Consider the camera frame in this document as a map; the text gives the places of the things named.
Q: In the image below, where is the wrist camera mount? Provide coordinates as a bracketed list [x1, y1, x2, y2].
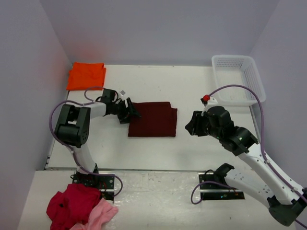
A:
[201, 95, 218, 116]
[118, 90, 127, 101]

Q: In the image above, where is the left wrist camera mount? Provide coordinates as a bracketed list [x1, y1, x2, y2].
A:
[118, 90, 127, 101]

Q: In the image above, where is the white plastic basket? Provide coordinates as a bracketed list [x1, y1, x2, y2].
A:
[212, 55, 266, 106]

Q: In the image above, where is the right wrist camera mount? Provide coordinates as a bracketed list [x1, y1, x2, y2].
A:
[201, 95, 218, 116]

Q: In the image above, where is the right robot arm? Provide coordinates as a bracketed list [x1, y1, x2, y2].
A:
[185, 106, 307, 226]

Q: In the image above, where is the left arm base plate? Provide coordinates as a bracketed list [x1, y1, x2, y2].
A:
[70, 172, 115, 201]

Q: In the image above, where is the orange folded t-shirt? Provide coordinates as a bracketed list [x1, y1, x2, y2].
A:
[66, 62, 106, 91]

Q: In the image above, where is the crimson crumpled t-shirt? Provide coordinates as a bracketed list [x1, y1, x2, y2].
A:
[46, 184, 101, 230]

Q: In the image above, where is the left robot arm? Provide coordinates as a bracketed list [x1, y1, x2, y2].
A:
[49, 87, 141, 176]

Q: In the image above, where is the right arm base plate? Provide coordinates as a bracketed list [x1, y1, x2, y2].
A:
[199, 171, 245, 201]

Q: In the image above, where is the pink crumpled t-shirt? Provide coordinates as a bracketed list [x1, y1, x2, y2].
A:
[71, 198, 118, 230]

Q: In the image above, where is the dark red t-shirt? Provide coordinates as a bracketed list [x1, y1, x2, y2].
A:
[128, 102, 177, 138]

